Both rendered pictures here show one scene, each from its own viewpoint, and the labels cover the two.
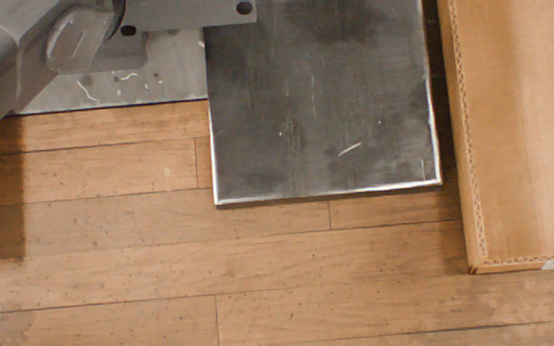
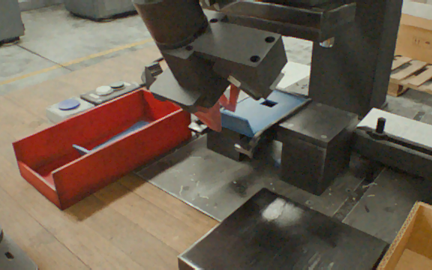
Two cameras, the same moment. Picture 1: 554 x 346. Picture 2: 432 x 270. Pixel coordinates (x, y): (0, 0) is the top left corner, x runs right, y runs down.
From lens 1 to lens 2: 0.58 m
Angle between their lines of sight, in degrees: 49
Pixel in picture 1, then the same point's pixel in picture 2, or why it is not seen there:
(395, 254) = not seen: outside the picture
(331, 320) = not seen: outside the picture
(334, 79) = (301, 250)
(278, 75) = (271, 231)
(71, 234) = (108, 228)
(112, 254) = (111, 247)
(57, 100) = (166, 186)
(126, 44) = (182, 52)
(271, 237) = not seen: outside the picture
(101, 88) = (188, 193)
